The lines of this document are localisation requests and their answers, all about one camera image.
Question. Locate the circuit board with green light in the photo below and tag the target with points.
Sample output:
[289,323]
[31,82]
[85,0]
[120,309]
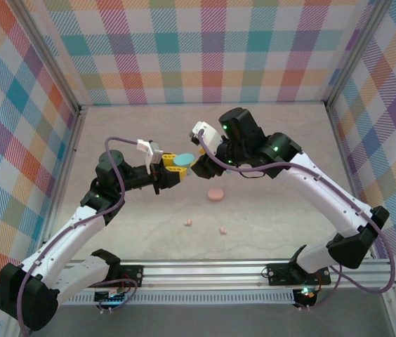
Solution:
[307,295]

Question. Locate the aluminium frame rail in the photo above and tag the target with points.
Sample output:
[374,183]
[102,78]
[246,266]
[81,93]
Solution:
[62,175]
[345,158]

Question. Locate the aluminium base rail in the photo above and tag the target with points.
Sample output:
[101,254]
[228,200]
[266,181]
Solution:
[201,272]

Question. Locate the blue earbud charging case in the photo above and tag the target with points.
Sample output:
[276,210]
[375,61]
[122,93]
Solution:
[184,159]

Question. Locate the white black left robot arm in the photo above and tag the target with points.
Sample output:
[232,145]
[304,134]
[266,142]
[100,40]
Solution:
[64,238]

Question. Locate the pink earbud charging case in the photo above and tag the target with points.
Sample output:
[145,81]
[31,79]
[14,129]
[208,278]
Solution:
[216,195]

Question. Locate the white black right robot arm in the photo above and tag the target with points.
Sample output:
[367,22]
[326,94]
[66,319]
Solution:
[331,196]

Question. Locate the circuit board with blue light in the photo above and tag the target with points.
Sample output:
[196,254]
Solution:
[113,300]

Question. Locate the aluminium frame post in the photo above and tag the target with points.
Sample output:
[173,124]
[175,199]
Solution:
[356,52]
[392,316]
[48,52]

